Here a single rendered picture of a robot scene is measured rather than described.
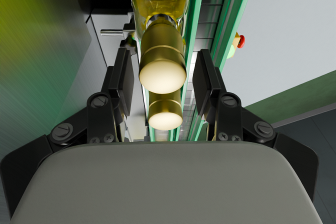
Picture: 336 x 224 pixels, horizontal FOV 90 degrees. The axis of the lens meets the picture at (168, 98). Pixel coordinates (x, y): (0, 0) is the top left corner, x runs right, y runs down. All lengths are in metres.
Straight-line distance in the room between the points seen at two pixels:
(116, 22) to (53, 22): 0.20
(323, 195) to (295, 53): 2.35
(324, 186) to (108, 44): 3.03
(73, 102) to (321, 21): 0.96
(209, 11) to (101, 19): 0.23
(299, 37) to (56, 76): 0.95
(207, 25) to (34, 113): 0.36
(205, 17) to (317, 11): 0.62
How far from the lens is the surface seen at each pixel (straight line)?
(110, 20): 0.42
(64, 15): 0.26
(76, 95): 0.33
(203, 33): 0.43
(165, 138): 0.84
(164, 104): 0.15
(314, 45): 1.08
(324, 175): 3.16
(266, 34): 0.90
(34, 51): 0.20
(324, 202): 3.12
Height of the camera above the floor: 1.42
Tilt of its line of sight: 39 degrees down
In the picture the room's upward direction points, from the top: 177 degrees clockwise
